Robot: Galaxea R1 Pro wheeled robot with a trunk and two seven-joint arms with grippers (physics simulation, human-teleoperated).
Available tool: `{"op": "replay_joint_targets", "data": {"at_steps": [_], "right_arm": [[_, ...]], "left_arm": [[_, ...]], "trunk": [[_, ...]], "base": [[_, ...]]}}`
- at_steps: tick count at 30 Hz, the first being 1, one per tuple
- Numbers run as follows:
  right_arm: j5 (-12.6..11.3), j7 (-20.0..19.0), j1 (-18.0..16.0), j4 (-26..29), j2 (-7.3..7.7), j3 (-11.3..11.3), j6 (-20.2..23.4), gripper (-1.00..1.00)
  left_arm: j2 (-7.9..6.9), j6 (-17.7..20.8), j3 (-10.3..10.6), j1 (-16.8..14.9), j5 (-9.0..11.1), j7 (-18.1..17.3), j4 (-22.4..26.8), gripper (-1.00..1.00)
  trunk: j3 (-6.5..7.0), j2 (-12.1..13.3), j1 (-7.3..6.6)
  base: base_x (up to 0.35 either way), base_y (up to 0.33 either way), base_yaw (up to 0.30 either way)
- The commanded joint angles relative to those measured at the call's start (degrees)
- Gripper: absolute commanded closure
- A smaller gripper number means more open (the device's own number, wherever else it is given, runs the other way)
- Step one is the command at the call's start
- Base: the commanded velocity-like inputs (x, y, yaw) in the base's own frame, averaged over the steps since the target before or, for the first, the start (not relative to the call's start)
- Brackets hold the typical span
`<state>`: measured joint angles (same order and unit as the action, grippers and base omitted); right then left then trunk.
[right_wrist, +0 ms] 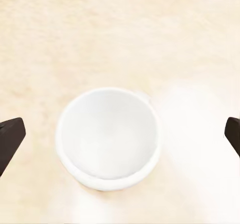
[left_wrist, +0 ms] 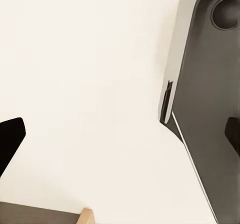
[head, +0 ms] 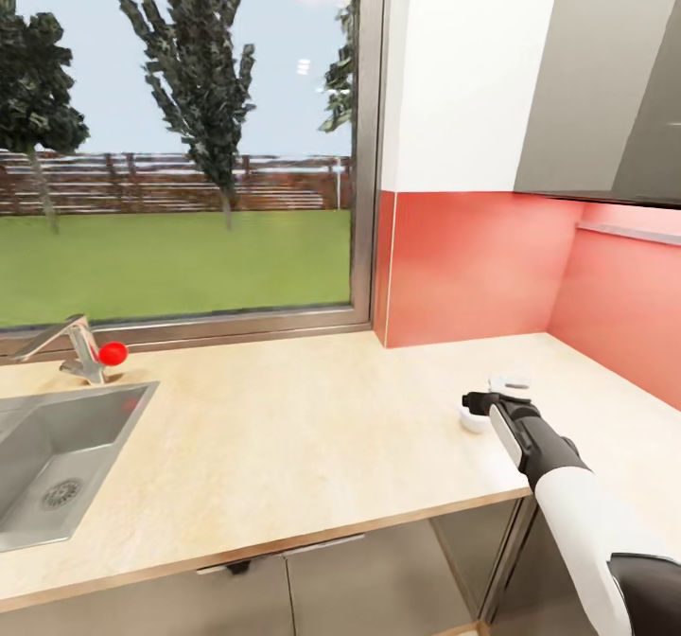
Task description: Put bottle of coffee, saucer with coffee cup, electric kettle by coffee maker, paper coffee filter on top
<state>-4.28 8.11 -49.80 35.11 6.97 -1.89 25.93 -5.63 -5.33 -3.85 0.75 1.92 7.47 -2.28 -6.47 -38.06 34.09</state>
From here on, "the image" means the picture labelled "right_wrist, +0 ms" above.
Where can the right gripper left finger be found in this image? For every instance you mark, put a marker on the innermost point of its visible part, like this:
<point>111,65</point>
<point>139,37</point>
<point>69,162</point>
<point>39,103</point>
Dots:
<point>12,134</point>

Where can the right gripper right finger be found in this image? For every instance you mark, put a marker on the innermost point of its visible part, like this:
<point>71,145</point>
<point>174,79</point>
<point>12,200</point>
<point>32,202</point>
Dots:
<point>232,132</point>

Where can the countertop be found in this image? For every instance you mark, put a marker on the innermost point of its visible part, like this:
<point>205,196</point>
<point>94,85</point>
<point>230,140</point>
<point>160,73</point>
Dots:
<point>185,55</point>
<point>49,54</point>

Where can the coffee cup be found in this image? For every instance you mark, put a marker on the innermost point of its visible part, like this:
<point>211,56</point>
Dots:
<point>110,138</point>

